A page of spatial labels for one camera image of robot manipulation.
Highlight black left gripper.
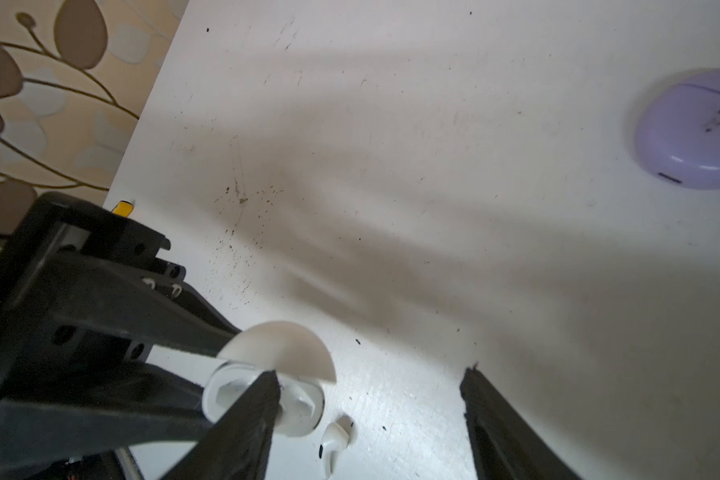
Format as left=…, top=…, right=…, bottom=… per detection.
left=0, top=192, right=240, bottom=474

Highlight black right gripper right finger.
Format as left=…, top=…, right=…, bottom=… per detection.
left=460, top=367, right=580, bottom=480

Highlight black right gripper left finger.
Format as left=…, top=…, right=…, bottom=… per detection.
left=164, top=371, right=281, bottom=480

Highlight white earbud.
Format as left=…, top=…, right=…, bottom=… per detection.
left=318, top=415, right=354, bottom=479

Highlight white round earbud case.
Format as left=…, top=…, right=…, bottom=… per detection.
left=201, top=321, right=337, bottom=437

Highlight purple earbud charging case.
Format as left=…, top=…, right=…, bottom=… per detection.
left=634, top=68, right=720, bottom=190

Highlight yellow black pliers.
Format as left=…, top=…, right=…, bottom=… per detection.
left=112, top=201, right=134, bottom=218

